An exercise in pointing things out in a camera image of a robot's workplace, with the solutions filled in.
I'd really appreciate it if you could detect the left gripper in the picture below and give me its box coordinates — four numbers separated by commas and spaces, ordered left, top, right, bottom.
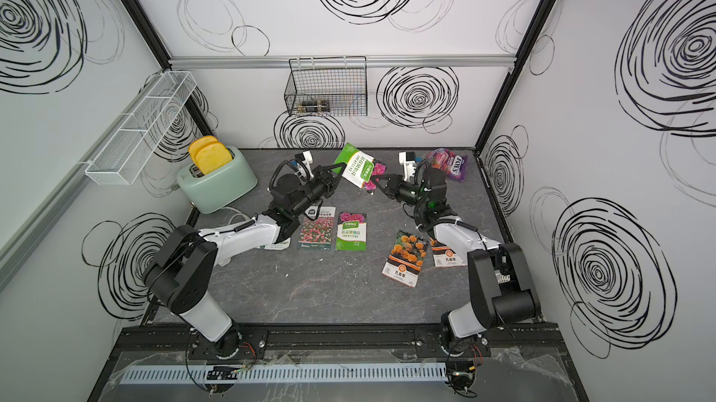
290, 163, 345, 221

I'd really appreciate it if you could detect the yellow toast slice back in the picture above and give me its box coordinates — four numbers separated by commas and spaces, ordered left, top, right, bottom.
188, 135, 218, 160

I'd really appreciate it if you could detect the white wire shelf basket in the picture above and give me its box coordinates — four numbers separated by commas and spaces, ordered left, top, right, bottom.
85, 70, 197, 186

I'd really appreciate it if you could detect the mint green toaster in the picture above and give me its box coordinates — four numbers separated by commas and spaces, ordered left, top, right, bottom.
176, 146, 258, 214

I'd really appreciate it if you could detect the small marigold seed packet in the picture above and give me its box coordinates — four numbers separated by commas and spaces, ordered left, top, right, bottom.
431, 239, 467, 269

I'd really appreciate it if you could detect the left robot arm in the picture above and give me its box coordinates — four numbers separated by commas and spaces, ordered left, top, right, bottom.
142, 161, 347, 359

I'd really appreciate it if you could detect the dark object in basket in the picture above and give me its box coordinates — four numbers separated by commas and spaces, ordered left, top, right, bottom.
296, 99, 331, 114

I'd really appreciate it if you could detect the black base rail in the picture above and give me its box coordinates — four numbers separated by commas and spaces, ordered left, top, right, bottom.
111, 323, 565, 361

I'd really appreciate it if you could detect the aluminium wall rail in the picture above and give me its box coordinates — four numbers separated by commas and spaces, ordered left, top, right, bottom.
169, 54, 516, 70
1, 70, 166, 291

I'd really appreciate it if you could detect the large marigold seed packet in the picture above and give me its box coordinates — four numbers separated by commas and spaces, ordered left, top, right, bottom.
381, 230, 430, 288

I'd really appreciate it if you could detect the white toaster power cable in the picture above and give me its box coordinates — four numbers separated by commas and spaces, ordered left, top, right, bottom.
220, 205, 253, 224

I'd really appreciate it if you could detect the green vegetable seed packet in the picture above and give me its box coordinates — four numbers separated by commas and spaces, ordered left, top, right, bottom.
262, 238, 291, 251

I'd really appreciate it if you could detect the aluminium wall rail back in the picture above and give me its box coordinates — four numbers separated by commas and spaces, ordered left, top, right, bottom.
169, 54, 516, 70

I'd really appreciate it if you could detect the impatiens pink flower packet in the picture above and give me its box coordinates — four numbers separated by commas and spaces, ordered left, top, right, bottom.
335, 143, 386, 193

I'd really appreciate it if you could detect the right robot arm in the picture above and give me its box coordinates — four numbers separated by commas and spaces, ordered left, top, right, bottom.
370, 164, 541, 348

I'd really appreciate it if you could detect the white slotted cable duct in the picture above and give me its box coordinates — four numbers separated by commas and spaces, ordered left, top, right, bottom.
119, 363, 447, 386

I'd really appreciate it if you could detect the yellow toast slice front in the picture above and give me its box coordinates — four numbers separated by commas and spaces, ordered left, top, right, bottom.
193, 142, 233, 175

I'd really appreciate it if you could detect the black wire wall basket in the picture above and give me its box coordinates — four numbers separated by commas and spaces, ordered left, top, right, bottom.
283, 66, 368, 117

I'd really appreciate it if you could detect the mixed flowers seed packet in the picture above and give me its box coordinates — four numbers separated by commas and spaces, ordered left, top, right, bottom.
298, 205, 336, 250

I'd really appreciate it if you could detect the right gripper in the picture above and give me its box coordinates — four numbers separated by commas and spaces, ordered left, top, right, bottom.
374, 173, 431, 212

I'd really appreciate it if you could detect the purple candy bag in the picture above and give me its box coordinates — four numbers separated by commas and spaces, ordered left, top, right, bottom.
426, 148, 468, 182

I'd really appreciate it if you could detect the yellow toast slice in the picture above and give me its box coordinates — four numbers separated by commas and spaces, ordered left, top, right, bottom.
188, 135, 218, 160
193, 142, 233, 175

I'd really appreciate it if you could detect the aluminium wall rail left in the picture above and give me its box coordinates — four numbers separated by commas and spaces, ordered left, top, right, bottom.
1, 70, 166, 291

